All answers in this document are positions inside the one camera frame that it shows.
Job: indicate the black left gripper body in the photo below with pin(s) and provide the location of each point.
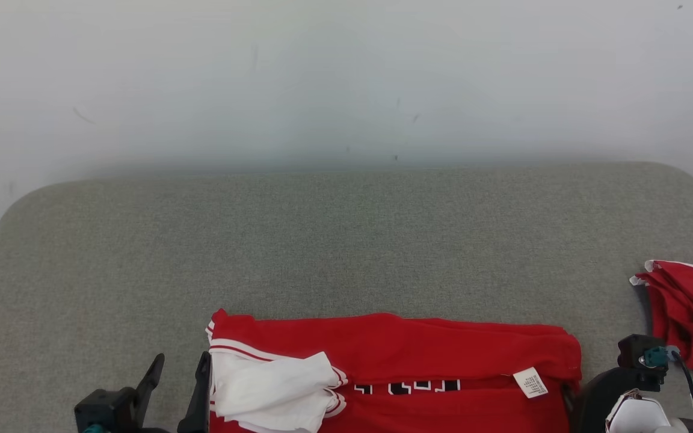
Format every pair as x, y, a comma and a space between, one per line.
151, 429

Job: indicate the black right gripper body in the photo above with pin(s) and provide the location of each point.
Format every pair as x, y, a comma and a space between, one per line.
593, 403

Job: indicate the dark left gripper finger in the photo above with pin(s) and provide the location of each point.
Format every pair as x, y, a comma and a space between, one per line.
200, 397
151, 382

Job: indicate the red Bulls 23 jersey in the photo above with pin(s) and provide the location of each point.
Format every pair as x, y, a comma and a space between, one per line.
412, 349

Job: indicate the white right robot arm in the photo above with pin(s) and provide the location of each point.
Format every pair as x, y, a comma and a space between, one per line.
635, 416

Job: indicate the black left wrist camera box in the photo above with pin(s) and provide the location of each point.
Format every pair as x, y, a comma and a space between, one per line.
106, 406

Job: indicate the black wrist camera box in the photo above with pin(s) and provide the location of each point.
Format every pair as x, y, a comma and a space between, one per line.
106, 406
632, 355

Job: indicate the teal left camera connector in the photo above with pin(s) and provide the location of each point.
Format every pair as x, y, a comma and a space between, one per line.
92, 429

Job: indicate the teal camera connector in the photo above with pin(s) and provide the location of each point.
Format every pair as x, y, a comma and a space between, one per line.
656, 356
92, 429

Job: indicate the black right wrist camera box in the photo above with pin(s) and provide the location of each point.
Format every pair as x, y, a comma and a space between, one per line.
632, 355

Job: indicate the teal right camera connector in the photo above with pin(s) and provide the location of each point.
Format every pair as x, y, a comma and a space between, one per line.
656, 356

